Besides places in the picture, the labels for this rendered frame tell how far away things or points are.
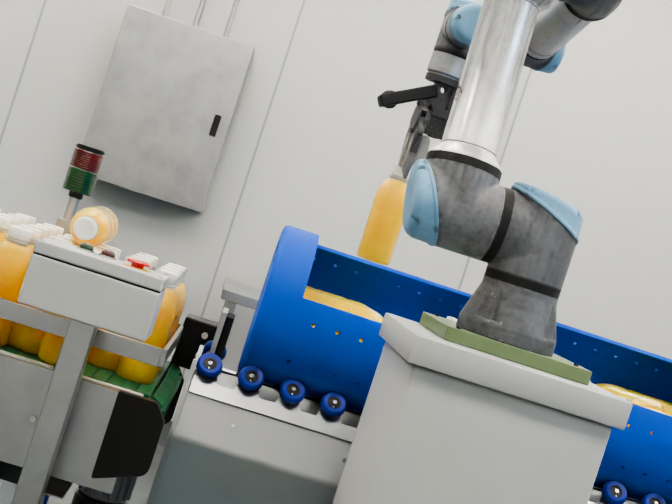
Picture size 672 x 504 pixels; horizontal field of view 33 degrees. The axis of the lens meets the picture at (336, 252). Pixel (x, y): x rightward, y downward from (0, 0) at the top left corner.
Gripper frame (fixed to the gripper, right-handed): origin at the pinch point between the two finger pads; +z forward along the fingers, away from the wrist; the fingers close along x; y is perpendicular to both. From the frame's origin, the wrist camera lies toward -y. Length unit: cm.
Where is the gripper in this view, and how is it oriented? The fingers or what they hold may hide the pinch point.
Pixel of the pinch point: (401, 170)
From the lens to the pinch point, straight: 223.8
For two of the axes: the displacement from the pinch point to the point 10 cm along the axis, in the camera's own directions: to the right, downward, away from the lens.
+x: -1.1, -1.2, 9.9
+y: 9.4, 3.1, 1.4
